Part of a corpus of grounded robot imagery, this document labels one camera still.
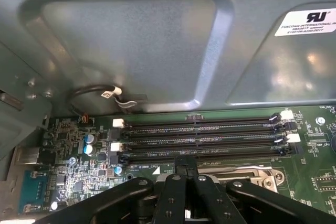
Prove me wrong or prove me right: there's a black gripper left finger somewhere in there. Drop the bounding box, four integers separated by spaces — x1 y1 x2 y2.
34 155 188 224

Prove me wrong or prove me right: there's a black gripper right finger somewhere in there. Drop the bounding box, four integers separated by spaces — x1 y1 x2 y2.
186 155 336 224

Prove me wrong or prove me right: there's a metal CPU socket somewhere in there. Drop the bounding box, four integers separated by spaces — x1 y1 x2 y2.
154 162 286 196

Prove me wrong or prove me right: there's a green motherboard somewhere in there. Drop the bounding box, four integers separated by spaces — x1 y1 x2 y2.
15 104 336 224

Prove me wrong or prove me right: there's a blue serial port connector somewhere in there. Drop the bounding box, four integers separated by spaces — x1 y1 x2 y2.
18 170 50 214

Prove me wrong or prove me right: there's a silver rear port connector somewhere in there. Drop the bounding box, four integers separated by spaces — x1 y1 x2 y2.
15 146 40 166

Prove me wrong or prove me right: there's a dark grey PC case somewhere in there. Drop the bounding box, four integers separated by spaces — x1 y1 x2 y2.
0 0 336 183

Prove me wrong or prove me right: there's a white printed label sticker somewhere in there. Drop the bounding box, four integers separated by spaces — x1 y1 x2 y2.
274 8 336 37

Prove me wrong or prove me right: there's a black wire with white tag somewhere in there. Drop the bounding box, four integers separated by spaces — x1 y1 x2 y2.
67 83 146 120

